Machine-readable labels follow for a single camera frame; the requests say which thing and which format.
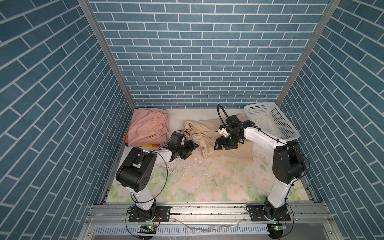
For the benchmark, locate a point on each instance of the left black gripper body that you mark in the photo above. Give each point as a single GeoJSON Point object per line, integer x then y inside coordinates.
{"type": "Point", "coordinates": [183, 150]}

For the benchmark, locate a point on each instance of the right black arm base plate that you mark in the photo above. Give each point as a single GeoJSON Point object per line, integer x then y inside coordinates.
{"type": "Point", "coordinates": [260, 213]}

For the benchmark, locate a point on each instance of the beige shorts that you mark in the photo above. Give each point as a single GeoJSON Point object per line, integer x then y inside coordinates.
{"type": "Point", "coordinates": [205, 132]}

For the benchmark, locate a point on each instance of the rainbow striped shorts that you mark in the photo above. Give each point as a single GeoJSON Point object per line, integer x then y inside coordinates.
{"type": "Point", "coordinates": [144, 146]}

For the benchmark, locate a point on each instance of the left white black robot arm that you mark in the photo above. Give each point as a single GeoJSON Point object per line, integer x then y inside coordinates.
{"type": "Point", "coordinates": [135, 172]}

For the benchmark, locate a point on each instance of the right green circuit board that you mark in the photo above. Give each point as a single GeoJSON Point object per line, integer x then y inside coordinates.
{"type": "Point", "coordinates": [276, 229]}

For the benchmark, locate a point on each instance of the green circuit board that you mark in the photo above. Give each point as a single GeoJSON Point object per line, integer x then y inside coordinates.
{"type": "Point", "coordinates": [147, 230]}
{"type": "Point", "coordinates": [276, 229]}

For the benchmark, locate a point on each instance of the pink shorts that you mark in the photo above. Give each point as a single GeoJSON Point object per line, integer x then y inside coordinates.
{"type": "Point", "coordinates": [148, 126]}

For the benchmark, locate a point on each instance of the aluminium mounting rail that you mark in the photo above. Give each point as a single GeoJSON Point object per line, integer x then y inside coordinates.
{"type": "Point", "coordinates": [202, 221]}

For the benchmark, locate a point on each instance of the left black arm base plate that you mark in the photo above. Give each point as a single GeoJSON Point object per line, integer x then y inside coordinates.
{"type": "Point", "coordinates": [157, 214]}

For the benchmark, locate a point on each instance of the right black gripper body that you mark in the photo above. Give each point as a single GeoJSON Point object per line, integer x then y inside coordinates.
{"type": "Point", "coordinates": [230, 142]}

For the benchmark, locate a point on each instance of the left green circuit board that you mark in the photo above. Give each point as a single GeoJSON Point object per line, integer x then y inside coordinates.
{"type": "Point", "coordinates": [147, 230]}

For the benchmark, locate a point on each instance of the white plastic laundry basket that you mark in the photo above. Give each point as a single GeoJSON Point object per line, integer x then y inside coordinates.
{"type": "Point", "coordinates": [272, 120]}

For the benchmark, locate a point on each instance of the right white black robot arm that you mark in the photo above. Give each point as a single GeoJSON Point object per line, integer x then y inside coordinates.
{"type": "Point", "coordinates": [288, 163]}

